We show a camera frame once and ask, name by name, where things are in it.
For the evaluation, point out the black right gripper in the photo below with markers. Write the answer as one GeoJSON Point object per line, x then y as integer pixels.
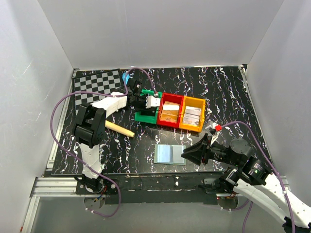
{"type": "Point", "coordinates": [201, 148]}

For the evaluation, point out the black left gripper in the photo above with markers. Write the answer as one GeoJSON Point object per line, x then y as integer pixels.
{"type": "Point", "coordinates": [144, 107]}

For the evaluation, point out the green card holder wallet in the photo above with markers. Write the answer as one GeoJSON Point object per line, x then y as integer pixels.
{"type": "Point", "coordinates": [170, 155]}

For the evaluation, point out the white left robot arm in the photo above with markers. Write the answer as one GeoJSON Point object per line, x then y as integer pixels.
{"type": "Point", "coordinates": [89, 128]}

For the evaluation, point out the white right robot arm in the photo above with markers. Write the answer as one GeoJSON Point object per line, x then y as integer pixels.
{"type": "Point", "coordinates": [251, 178]}

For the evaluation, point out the black cards stack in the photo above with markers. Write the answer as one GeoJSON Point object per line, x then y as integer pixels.
{"type": "Point", "coordinates": [151, 112]}

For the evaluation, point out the orange white card stack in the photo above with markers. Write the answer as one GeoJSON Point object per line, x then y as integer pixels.
{"type": "Point", "coordinates": [170, 106]}
{"type": "Point", "coordinates": [169, 116]}

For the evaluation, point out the grey printed card stack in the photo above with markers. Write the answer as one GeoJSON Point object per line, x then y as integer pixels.
{"type": "Point", "coordinates": [192, 116]}

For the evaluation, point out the blue toy microphone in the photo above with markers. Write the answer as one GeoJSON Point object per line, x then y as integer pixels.
{"type": "Point", "coordinates": [125, 77]}

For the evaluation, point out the green plastic bin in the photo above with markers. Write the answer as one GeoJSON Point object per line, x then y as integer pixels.
{"type": "Point", "coordinates": [147, 119]}

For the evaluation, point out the red plastic bin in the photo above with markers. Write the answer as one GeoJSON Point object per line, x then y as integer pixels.
{"type": "Point", "coordinates": [172, 98]}

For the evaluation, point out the grey black chessboard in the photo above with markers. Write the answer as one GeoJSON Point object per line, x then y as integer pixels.
{"type": "Point", "coordinates": [97, 81]}

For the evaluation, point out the wooden stick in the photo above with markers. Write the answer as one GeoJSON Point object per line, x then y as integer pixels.
{"type": "Point", "coordinates": [119, 129]}

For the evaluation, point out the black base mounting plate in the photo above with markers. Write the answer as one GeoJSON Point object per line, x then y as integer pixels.
{"type": "Point", "coordinates": [188, 187]}

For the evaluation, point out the orange plastic bin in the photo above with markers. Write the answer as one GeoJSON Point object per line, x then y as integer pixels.
{"type": "Point", "coordinates": [195, 102]}

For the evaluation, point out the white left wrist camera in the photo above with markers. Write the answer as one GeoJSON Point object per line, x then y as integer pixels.
{"type": "Point", "coordinates": [152, 100]}

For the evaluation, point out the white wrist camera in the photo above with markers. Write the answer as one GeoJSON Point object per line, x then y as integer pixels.
{"type": "Point", "coordinates": [213, 130]}
{"type": "Point", "coordinates": [152, 100]}

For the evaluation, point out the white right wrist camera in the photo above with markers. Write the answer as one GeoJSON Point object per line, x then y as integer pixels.
{"type": "Point", "coordinates": [213, 130]}

